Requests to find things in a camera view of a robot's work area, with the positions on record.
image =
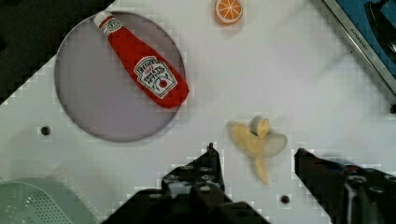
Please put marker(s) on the yellow peeled plush banana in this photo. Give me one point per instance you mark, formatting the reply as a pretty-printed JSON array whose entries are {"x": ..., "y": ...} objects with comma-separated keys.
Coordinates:
[{"x": 258, "y": 144}]

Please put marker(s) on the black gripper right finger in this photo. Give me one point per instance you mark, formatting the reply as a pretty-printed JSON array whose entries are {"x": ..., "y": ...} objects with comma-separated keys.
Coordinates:
[{"x": 349, "y": 194}]

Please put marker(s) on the black oven door handle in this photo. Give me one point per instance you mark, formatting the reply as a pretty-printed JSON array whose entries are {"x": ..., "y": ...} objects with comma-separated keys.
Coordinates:
[{"x": 384, "y": 31}]

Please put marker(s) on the green perforated colander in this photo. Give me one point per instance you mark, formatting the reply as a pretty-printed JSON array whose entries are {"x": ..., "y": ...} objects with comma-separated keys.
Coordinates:
[{"x": 41, "y": 201}]

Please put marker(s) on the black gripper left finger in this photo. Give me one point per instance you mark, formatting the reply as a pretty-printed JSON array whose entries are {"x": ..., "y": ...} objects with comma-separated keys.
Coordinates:
[{"x": 190, "y": 194}]

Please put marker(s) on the red plush ketchup bottle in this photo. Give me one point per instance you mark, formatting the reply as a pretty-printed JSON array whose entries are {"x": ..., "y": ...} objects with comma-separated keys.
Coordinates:
[{"x": 152, "y": 74}]

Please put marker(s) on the orange slice toy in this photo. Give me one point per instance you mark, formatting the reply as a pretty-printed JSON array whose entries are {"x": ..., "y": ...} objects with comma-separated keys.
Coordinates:
[{"x": 228, "y": 12}]

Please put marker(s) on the grey round plate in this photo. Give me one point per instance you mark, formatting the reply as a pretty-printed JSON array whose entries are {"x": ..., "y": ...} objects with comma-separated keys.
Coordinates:
[{"x": 99, "y": 95}]

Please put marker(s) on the black toaster oven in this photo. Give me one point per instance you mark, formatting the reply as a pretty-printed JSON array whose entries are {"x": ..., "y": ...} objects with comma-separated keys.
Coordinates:
[{"x": 351, "y": 17}]

